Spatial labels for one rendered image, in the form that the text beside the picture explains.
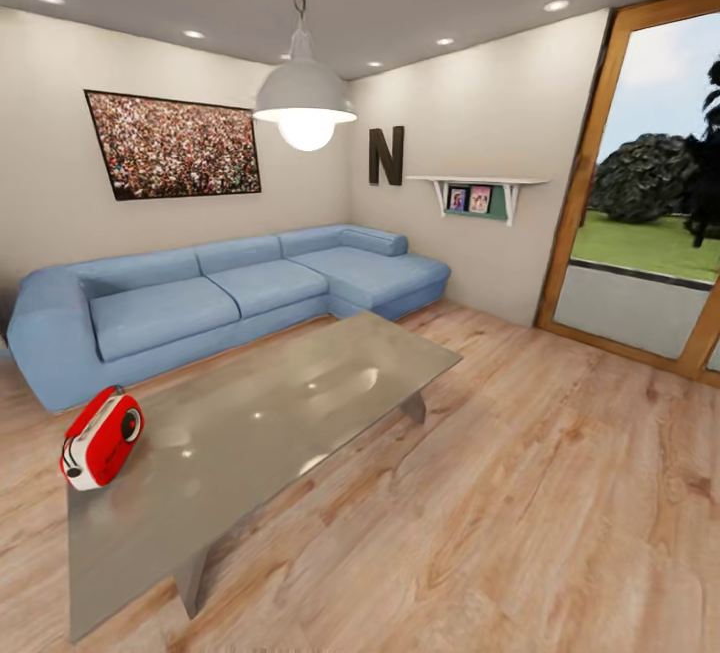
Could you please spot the room light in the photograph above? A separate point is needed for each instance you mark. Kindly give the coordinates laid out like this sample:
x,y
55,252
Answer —
x,y
303,83

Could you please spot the shelf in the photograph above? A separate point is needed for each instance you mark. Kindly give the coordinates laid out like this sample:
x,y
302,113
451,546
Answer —
x,y
503,196

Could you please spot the coffee table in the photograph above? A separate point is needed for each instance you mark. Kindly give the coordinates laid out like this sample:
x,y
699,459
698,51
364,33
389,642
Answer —
x,y
216,449

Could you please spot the picture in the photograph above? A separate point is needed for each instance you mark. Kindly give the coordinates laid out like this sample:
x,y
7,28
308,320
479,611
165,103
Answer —
x,y
458,198
479,198
163,148

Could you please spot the radio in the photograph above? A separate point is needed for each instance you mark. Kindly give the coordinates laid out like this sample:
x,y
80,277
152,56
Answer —
x,y
99,442

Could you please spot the sofa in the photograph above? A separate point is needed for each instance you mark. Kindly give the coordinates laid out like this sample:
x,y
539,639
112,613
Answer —
x,y
80,328

